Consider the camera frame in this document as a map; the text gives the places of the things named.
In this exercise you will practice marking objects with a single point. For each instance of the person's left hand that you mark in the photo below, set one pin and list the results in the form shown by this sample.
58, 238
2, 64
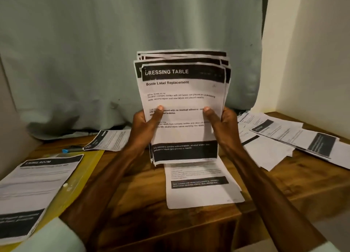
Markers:
141, 133

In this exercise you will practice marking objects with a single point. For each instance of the person's right hand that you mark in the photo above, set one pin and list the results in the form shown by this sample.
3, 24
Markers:
225, 130

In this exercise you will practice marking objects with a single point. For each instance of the single sheet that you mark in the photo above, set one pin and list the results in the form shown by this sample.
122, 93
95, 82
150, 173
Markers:
109, 140

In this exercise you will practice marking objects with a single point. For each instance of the printed papers pile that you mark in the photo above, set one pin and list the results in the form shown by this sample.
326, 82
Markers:
295, 137

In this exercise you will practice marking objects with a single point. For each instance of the yellow patterned folder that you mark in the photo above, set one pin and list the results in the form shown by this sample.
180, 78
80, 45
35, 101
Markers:
71, 183

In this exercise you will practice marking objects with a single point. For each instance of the person's left forearm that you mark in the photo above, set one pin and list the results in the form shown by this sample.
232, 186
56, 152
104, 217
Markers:
82, 211

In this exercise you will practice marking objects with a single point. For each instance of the person's right forearm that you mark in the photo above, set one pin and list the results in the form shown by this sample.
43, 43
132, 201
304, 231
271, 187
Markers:
279, 205

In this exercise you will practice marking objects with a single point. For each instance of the blue pen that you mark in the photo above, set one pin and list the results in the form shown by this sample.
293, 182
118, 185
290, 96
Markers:
72, 149

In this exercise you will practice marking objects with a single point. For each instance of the pale green curtain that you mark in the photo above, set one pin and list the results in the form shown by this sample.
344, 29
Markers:
131, 47

